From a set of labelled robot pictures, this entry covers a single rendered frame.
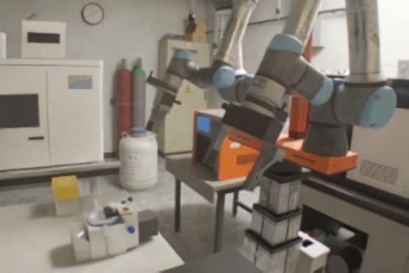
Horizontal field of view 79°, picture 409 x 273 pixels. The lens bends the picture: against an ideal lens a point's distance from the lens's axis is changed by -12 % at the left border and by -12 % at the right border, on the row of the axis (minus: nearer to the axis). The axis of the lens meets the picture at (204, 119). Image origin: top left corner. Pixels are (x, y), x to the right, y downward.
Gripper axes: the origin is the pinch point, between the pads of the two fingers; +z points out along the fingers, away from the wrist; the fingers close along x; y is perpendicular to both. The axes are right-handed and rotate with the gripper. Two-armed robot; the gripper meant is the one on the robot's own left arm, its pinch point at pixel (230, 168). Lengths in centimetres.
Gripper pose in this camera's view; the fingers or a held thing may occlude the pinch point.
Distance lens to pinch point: 60.8
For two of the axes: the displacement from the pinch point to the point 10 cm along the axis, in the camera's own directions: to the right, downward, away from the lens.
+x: 6.0, 2.7, -7.5
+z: -4.3, 9.0, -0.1
